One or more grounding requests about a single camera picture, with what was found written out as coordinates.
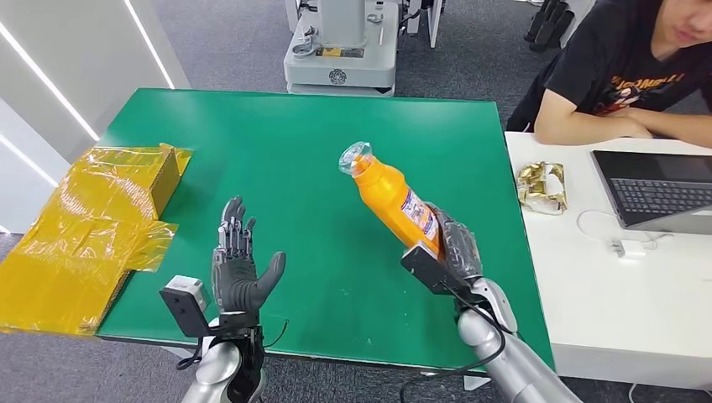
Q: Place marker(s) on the person's right hand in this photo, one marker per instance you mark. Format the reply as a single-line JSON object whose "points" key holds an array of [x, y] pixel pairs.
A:
{"points": [[634, 129]]}

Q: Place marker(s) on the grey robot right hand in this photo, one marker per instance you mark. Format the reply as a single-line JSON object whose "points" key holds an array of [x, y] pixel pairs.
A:
{"points": [[459, 250]]}

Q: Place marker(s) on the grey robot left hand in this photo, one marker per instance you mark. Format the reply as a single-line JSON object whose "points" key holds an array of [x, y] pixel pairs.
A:
{"points": [[236, 278]]}

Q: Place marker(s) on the orange plastic bottle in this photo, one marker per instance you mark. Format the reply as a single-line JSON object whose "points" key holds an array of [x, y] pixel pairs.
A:
{"points": [[389, 197]]}

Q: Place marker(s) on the grey column robot base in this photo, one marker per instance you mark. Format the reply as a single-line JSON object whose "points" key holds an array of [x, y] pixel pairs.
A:
{"points": [[340, 61]]}

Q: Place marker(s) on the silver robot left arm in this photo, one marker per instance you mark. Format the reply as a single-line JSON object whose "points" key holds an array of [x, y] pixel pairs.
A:
{"points": [[219, 367]]}

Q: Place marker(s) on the person's left forearm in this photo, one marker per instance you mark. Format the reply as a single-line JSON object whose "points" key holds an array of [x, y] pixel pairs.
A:
{"points": [[678, 127]]}

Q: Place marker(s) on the person's right forearm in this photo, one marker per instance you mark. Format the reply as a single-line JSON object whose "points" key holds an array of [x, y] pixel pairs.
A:
{"points": [[578, 129]]}

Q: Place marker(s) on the dark grey laptop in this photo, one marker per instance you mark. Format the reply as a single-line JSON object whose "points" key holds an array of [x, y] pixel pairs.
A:
{"points": [[659, 192]]}

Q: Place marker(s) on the person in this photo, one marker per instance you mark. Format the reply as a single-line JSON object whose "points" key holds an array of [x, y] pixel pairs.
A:
{"points": [[612, 61]]}

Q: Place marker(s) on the crumpled gold foil wrapper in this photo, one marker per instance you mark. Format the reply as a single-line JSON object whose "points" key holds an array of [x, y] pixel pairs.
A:
{"points": [[540, 188]]}

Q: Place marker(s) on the white power adapter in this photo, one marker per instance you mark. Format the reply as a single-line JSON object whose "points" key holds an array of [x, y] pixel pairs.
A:
{"points": [[628, 248]]}

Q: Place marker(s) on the yellow taped cardboard box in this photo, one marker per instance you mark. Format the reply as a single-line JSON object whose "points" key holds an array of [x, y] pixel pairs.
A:
{"points": [[83, 239]]}

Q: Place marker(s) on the white furniture panel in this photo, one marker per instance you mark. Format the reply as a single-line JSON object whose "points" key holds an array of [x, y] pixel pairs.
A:
{"points": [[433, 19]]}

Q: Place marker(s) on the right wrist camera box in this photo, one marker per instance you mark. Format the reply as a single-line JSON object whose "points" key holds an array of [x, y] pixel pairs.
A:
{"points": [[428, 267]]}

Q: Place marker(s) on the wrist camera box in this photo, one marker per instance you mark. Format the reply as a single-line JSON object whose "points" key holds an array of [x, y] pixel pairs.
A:
{"points": [[428, 267], [183, 308]]}

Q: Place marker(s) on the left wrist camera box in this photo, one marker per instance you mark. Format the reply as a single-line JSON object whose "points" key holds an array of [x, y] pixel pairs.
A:
{"points": [[183, 308]]}

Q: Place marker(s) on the white wall light strip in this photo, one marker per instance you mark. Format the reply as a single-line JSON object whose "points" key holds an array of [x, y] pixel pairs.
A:
{"points": [[50, 83], [28, 161], [150, 44]]}

